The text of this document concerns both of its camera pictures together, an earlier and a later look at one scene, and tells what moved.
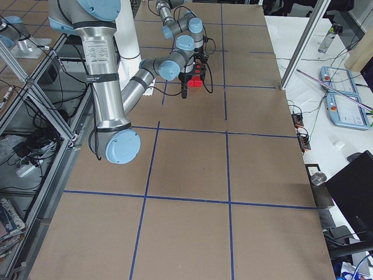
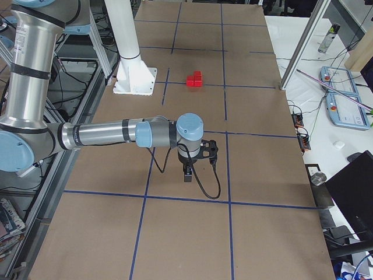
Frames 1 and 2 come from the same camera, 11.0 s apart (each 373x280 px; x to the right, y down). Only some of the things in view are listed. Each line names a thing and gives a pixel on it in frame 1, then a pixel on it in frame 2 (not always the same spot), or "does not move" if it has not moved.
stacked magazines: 15,227 does not move
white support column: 129,53 does not move
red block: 192,83 does not move
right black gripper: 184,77 → 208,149
